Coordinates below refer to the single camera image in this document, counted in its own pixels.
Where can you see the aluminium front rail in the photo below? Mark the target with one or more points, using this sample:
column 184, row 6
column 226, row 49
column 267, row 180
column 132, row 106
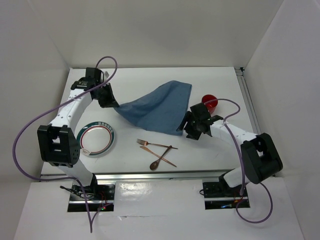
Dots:
column 159, row 175

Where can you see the copper knife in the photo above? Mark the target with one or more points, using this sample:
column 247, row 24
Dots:
column 148, row 150

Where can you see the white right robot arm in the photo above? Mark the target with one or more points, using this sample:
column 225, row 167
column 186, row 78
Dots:
column 258, row 156

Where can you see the blue cloth placemat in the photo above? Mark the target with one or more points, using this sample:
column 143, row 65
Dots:
column 161, row 110

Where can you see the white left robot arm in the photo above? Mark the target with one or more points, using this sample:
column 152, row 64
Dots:
column 57, row 142

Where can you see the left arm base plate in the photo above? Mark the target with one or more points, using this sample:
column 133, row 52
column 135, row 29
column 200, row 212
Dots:
column 103, row 199

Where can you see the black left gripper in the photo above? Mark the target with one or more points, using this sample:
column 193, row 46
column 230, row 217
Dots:
column 110, row 102

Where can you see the copper spoon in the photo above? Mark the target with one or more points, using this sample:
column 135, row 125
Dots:
column 153, row 166

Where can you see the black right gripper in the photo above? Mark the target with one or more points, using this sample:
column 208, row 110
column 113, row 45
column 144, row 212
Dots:
column 189, row 117

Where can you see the copper fork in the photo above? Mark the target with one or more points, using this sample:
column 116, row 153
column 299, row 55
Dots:
column 146, row 143

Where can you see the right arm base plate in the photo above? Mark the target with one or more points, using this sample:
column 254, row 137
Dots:
column 217, row 196

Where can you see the red enamel mug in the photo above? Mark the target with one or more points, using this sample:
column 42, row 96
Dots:
column 211, row 102

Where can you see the white plate green red rim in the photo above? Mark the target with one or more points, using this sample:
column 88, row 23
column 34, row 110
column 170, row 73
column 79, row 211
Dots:
column 96, row 139

